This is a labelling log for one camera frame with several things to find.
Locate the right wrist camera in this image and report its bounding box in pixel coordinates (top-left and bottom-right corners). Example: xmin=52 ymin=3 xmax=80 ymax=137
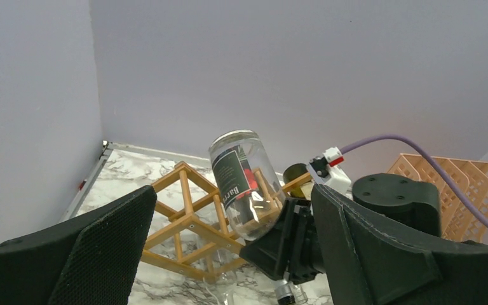
xmin=306 ymin=147 xmax=351 ymax=199

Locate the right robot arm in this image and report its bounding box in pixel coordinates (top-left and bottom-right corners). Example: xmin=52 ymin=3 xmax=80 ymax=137
xmin=240 ymin=173 xmax=442 ymax=283

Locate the clear bottle silver cap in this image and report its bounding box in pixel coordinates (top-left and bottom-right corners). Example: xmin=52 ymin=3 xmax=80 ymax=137
xmin=208 ymin=129 xmax=297 ymax=305

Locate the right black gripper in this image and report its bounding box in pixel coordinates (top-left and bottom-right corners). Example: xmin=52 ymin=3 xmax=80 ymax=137
xmin=239 ymin=198 xmax=325 ymax=285

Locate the peach plastic file organizer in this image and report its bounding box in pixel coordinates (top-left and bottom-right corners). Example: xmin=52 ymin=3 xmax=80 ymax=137
xmin=388 ymin=154 xmax=488 ymax=242

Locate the slim clear glass bottle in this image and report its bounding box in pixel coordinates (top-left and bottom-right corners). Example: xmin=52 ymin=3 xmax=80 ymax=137
xmin=203 ymin=248 xmax=237 ymax=305

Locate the green wine bottle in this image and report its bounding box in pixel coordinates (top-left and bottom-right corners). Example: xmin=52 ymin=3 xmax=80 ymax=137
xmin=282 ymin=163 xmax=315 ymax=201

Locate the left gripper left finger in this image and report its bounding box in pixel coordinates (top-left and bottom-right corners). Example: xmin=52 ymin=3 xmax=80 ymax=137
xmin=0 ymin=186 xmax=157 ymax=304

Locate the wooden lattice wine rack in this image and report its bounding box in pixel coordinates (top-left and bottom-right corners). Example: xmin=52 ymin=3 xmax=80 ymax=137
xmin=140 ymin=160 xmax=315 ymax=283

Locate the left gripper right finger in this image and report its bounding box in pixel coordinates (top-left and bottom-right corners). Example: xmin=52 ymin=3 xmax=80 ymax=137
xmin=311 ymin=185 xmax=488 ymax=304

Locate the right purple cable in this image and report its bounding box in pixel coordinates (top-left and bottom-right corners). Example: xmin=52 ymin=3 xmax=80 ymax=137
xmin=339 ymin=133 xmax=488 ymax=249

